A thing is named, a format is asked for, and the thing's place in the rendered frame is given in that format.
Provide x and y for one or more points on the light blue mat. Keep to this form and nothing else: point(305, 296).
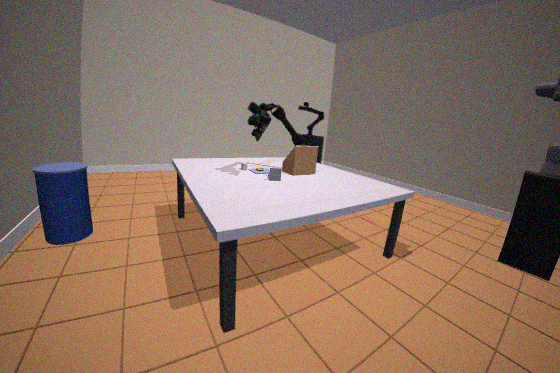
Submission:
point(260, 172)

